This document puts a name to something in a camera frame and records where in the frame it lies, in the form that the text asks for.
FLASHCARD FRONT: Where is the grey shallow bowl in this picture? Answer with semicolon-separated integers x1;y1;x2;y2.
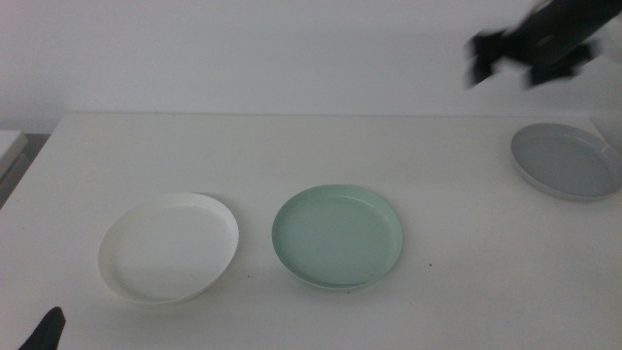
509;122;622;202

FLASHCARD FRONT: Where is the pale green shallow bowl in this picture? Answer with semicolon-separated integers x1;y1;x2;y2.
270;183;404;292

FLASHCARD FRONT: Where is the white shallow bowl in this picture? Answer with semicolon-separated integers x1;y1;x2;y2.
97;192;240;306

